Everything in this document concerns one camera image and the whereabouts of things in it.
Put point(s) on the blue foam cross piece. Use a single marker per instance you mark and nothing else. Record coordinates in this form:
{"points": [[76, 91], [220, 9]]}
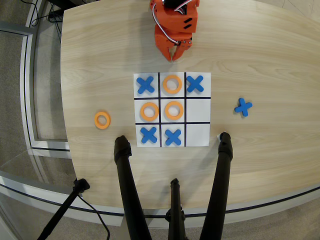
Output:
{"points": [[173, 137], [145, 85], [195, 83], [243, 107], [149, 135]]}

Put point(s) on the short black tripod leg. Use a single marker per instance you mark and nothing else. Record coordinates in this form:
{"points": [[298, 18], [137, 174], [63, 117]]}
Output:
{"points": [[176, 207]]}

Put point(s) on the white tape piece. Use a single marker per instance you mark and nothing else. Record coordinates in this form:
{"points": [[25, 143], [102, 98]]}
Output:
{"points": [[218, 136]]}

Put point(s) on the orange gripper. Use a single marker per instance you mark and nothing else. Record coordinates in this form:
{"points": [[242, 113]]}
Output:
{"points": [[163, 41]]}

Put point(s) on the thin black stand leg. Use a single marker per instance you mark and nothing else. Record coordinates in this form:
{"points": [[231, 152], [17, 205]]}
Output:
{"points": [[62, 210]]}

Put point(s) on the white tic-tac-toe grid sheet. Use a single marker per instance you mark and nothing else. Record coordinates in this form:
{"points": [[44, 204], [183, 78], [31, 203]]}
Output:
{"points": [[197, 110]]}

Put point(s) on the white glass panel frame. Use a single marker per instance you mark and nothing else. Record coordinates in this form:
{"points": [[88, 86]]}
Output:
{"points": [[27, 100]]}

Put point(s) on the thick black tripod leg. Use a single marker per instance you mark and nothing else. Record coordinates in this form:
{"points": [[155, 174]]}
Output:
{"points": [[126, 180], [220, 180]]}

